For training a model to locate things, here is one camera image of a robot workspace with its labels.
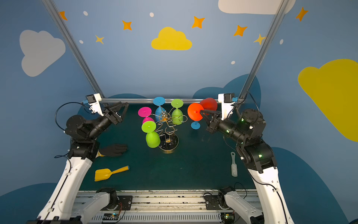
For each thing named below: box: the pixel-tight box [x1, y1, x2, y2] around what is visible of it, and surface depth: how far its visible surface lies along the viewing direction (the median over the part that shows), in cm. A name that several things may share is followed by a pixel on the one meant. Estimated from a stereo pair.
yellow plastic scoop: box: [94, 165, 130, 182], surface depth 86 cm
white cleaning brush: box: [230, 151, 238, 178], surface depth 88 cm
